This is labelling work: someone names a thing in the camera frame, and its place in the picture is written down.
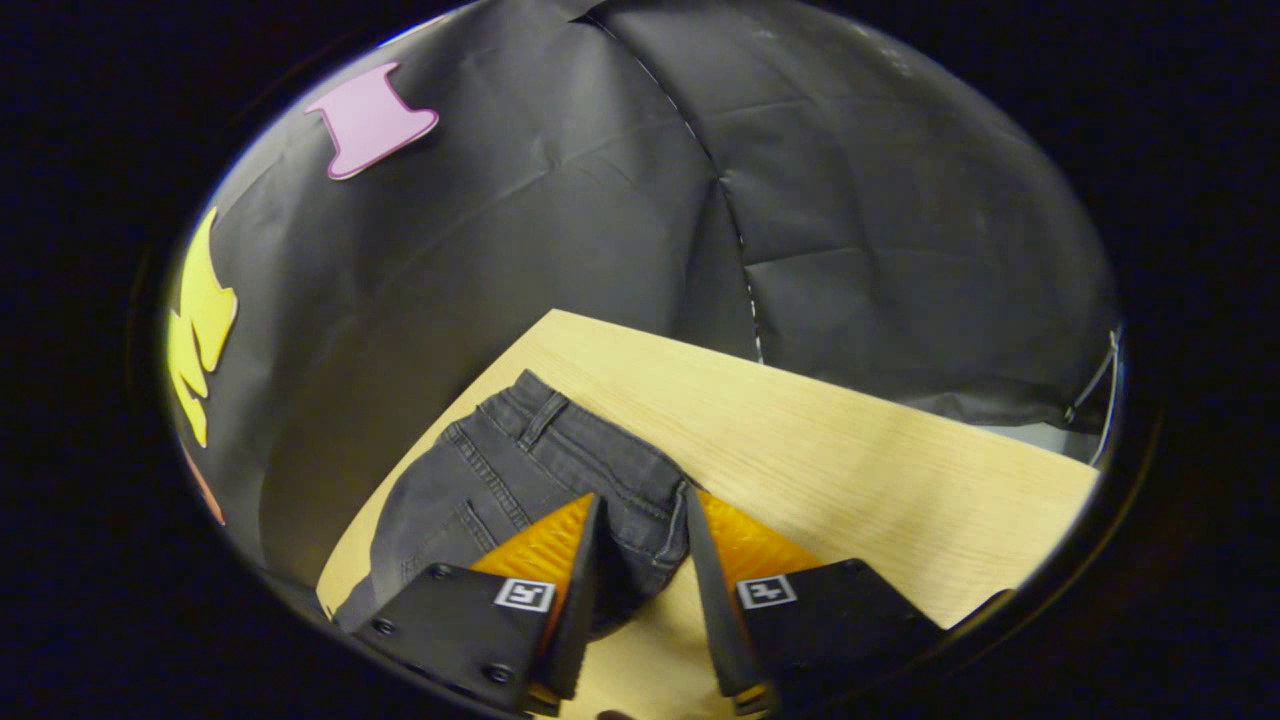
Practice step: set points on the black backdrop cloth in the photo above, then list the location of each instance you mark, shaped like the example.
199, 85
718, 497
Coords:
560, 220

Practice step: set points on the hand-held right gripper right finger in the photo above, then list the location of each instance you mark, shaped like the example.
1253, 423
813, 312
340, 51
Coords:
712, 600

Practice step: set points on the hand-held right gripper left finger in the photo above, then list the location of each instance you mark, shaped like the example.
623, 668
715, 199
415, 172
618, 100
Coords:
575, 590

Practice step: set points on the dark grey jeans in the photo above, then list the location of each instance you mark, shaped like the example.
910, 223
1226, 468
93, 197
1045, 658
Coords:
520, 460

